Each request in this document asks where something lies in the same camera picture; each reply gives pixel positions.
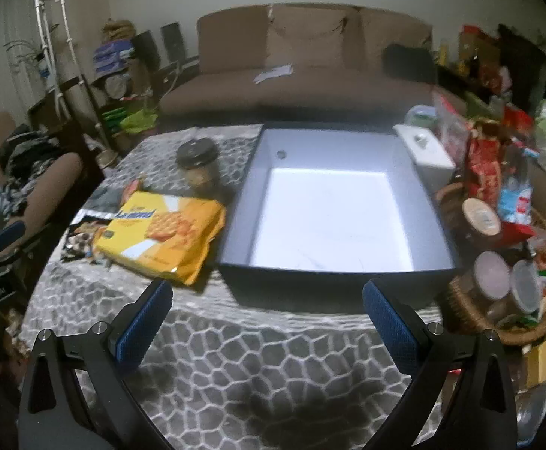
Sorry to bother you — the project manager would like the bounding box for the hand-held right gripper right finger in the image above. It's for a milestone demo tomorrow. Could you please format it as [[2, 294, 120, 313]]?
[[362, 277, 519, 450]]

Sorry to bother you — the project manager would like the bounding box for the round tub barcode lid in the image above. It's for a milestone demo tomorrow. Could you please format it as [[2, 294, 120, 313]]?
[[462, 197, 502, 237]]

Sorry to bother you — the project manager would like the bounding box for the wicker basket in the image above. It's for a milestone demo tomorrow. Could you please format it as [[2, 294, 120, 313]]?
[[434, 183, 546, 348]]

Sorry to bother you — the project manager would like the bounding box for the clear red printed bag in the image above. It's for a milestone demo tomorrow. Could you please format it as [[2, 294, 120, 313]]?
[[432, 91, 470, 155]]

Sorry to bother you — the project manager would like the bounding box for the round metal tin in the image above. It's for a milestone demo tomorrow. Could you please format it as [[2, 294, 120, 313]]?
[[105, 74, 130, 99]]

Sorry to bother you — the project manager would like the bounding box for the plastic container pink lid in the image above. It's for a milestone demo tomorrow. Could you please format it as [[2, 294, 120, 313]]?
[[473, 250, 512, 301]]

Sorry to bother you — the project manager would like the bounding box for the yellow cracker packet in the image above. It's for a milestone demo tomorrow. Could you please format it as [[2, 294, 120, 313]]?
[[94, 190, 227, 287]]

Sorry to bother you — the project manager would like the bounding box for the grey storage box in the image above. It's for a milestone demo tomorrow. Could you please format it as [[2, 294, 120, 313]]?
[[215, 123, 463, 312]]

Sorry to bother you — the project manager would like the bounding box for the white tissue box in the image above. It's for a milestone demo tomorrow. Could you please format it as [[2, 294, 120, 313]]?
[[393, 123, 456, 193]]

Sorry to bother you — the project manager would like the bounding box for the black cushion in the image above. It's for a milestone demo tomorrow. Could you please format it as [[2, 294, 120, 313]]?
[[383, 43, 437, 84]]

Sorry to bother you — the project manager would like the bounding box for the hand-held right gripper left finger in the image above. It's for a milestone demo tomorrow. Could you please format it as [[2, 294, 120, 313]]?
[[19, 279, 174, 450]]

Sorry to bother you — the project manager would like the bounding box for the brown sofa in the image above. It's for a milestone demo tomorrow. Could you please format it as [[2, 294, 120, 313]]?
[[158, 4, 465, 125]]

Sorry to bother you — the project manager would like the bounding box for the pile of clothes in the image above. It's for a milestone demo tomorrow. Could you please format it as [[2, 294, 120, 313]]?
[[0, 131, 67, 247]]

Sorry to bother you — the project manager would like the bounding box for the green lidded container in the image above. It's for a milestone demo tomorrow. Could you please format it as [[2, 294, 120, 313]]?
[[404, 105, 437, 127]]

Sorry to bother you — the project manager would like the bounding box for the white coat rack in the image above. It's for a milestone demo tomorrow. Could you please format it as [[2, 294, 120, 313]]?
[[28, 0, 106, 138]]

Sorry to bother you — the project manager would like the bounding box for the green bag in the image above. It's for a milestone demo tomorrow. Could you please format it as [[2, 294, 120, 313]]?
[[104, 108, 159, 134]]

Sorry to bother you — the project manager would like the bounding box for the blue white snack packet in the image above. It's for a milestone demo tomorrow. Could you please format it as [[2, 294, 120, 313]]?
[[498, 175, 534, 223]]

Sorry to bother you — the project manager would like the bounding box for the clear cookie jar black lid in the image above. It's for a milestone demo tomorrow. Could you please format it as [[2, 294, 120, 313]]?
[[176, 138, 220, 193]]

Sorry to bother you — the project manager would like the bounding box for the white paper sheet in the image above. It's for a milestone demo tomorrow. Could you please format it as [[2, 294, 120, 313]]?
[[253, 63, 295, 85]]

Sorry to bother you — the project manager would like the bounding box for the dark wooden shelf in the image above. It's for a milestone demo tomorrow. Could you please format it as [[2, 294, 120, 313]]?
[[27, 75, 114, 151]]

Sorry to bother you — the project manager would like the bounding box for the clear plastic container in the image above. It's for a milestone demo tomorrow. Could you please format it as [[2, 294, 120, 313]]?
[[511, 260, 543, 315]]

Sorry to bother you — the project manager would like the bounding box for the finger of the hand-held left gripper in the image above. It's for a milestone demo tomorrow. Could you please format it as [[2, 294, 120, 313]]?
[[0, 219, 27, 263]]

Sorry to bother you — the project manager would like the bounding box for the brown armchair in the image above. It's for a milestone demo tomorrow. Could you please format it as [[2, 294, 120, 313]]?
[[0, 112, 85, 256]]

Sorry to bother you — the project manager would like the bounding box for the stack of blue packs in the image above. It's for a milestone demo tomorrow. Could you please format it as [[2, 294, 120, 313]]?
[[94, 40, 135, 73]]

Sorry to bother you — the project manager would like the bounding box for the red snack packet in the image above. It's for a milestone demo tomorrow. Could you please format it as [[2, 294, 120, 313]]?
[[467, 122, 504, 202]]

